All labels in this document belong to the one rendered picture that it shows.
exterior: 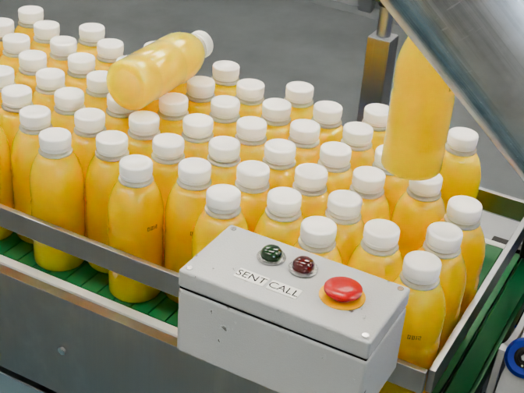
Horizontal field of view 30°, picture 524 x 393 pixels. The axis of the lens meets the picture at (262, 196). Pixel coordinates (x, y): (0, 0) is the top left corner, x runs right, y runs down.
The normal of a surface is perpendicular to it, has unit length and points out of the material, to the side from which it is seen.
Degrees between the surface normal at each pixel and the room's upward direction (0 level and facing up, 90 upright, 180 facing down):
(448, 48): 114
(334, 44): 0
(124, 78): 92
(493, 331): 30
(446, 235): 0
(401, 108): 90
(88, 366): 90
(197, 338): 90
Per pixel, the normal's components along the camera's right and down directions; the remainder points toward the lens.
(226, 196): 0.07, -0.86
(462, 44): -0.44, 0.66
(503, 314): 0.50, -0.59
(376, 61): -0.47, 0.42
